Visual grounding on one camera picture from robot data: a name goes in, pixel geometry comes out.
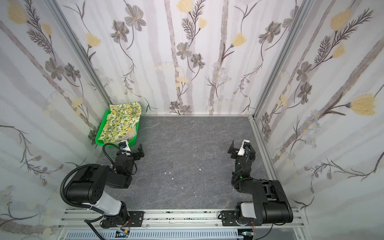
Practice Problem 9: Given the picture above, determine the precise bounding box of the green plastic basket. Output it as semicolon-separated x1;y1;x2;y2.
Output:
95;108;141;148

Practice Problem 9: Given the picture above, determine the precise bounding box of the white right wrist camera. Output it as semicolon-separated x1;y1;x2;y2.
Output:
238;140;251;156

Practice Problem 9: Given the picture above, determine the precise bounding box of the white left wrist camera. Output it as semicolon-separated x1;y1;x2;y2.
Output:
119;140;132;156

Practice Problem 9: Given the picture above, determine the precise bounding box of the white slotted cable duct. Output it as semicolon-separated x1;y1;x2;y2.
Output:
64;229;244;240

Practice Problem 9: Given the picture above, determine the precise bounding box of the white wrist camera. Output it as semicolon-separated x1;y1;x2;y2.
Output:
119;140;132;156
238;140;251;156

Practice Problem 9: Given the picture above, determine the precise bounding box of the lemon print yellow skirt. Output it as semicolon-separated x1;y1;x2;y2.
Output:
95;102;142;146

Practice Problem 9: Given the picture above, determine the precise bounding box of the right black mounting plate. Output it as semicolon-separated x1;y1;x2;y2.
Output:
218;210;240;227

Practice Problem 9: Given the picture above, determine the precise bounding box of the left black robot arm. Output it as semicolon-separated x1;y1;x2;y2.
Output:
60;141;145;229

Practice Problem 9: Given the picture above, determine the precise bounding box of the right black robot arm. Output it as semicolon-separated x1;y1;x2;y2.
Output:
228;140;294;226

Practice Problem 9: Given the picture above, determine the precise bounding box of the black mounting plate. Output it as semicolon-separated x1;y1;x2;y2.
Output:
127;211;145;228
218;210;240;227

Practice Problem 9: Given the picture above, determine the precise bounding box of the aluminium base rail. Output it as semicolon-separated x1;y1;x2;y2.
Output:
56;208;305;232

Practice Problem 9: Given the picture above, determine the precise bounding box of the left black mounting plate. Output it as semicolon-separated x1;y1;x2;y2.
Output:
127;211;145;228

